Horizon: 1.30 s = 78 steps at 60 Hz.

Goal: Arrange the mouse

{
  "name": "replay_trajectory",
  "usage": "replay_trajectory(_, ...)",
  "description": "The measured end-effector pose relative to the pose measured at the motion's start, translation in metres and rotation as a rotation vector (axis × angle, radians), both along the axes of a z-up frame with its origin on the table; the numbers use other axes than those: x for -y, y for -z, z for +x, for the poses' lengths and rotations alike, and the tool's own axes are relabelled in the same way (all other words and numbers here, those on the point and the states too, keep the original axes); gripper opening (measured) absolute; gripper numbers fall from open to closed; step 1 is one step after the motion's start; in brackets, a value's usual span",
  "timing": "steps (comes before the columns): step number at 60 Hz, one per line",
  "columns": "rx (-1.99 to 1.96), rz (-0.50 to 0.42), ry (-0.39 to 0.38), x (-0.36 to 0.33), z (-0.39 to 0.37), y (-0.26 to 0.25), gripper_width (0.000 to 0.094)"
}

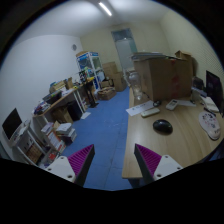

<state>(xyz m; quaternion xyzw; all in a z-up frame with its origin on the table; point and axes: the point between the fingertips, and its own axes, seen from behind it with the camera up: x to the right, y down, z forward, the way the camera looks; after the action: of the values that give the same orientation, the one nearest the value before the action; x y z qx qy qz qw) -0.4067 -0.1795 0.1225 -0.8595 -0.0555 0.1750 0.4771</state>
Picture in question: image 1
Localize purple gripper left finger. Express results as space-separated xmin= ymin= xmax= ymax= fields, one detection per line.
xmin=46 ymin=144 xmax=95 ymax=186

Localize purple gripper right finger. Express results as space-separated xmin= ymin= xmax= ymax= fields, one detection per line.
xmin=134 ymin=144 xmax=182 ymax=184

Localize black computer mouse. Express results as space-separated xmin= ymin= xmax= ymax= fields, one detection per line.
xmin=153 ymin=119 xmax=173 ymax=134

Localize white patterned mouse pad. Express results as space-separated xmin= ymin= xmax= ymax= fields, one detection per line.
xmin=199 ymin=111 xmax=221 ymax=140

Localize stack of books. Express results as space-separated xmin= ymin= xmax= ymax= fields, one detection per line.
xmin=56 ymin=123 xmax=77 ymax=142

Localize white shelf unit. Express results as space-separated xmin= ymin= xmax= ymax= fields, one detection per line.
xmin=7 ymin=120 xmax=46 ymax=167

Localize white remote control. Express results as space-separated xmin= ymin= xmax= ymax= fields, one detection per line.
xmin=141 ymin=108 xmax=160 ymax=118

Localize white paper sheet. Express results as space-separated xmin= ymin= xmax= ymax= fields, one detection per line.
xmin=126 ymin=101 xmax=153 ymax=116

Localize wooden side desk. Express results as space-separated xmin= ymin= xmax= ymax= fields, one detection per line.
xmin=34 ymin=85 xmax=86 ymax=127

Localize white calculator remote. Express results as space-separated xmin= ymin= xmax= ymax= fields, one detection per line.
xmin=166 ymin=99 xmax=178 ymax=111

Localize clear glass jar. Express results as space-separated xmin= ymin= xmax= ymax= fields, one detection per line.
xmin=132 ymin=78 xmax=143 ymax=100

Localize black monitor left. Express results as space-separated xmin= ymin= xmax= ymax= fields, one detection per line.
xmin=2 ymin=109 xmax=22 ymax=139

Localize black monitor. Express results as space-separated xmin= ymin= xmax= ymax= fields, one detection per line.
xmin=206 ymin=71 xmax=223 ymax=107
xmin=2 ymin=109 xmax=22 ymax=139

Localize open cardboard box floor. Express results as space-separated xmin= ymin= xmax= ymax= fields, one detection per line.
xmin=98 ymin=87 xmax=116 ymax=100

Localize white notebook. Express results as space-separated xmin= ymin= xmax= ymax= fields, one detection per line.
xmin=202 ymin=97 xmax=219 ymax=112

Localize large cardboard box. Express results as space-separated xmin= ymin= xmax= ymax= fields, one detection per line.
xmin=133 ymin=58 xmax=193 ymax=101

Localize black monitor right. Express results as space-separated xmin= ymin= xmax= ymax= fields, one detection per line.
xmin=206 ymin=71 xmax=223 ymax=107

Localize stacked cardboard boxes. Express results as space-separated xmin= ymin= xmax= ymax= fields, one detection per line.
xmin=103 ymin=62 xmax=127 ymax=92

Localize grey door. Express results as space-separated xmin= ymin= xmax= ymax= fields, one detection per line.
xmin=112 ymin=28 xmax=137 ymax=69

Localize ceiling light tube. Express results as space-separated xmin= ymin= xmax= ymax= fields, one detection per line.
xmin=98 ymin=2 xmax=112 ymax=17

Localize round wall clock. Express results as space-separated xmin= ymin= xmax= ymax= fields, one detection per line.
xmin=72 ymin=44 xmax=77 ymax=51

